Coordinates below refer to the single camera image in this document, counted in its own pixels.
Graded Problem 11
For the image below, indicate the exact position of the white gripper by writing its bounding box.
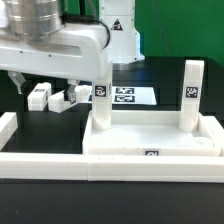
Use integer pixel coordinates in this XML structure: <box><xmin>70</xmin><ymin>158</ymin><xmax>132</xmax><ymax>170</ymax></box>
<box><xmin>0</xmin><ymin>23</ymin><xmax>112</xmax><ymax>103</ymax></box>

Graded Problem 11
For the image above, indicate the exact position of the white desk top tray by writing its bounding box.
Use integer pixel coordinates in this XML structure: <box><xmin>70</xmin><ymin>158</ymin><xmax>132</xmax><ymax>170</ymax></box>
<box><xmin>83</xmin><ymin>110</ymin><xmax>224</xmax><ymax>156</ymax></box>

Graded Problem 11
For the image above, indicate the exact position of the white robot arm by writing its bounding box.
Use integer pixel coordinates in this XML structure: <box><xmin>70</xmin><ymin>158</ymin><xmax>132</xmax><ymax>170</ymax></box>
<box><xmin>0</xmin><ymin>0</ymin><xmax>144</xmax><ymax>103</ymax></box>

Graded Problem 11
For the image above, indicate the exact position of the fiducial marker sheet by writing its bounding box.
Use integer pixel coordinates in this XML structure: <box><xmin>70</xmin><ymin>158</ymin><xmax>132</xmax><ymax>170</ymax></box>
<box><xmin>111</xmin><ymin>86</ymin><xmax>157</xmax><ymax>105</ymax></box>

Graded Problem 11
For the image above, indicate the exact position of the white U-shaped fence wall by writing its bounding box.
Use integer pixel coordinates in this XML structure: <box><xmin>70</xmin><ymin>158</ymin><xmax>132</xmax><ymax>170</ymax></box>
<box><xmin>0</xmin><ymin>112</ymin><xmax>224</xmax><ymax>183</ymax></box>

